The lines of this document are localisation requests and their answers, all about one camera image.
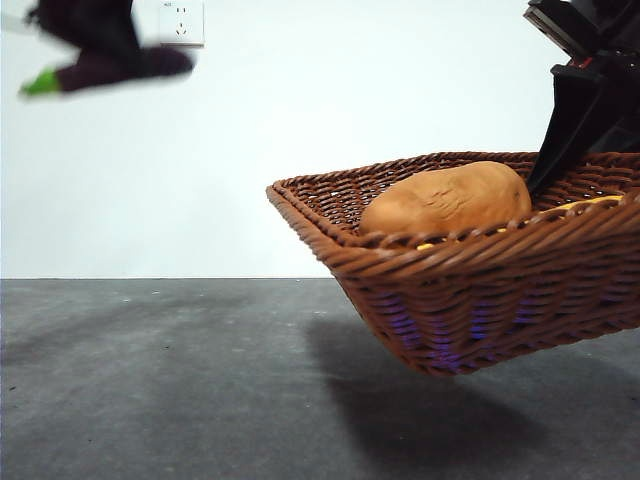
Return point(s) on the brown wicker basket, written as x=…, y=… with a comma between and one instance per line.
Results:
x=475, y=320

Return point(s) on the purple eggplant with green stem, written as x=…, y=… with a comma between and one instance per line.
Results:
x=110, y=72

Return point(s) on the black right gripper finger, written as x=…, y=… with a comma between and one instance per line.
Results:
x=570, y=120
x=622, y=110

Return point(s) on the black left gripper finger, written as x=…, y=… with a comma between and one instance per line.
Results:
x=90, y=25

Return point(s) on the yellow squash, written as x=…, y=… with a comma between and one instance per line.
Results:
x=605, y=199

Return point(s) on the white wall socket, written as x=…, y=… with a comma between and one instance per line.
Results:
x=187, y=25

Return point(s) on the brown potato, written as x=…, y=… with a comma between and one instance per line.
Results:
x=445, y=205

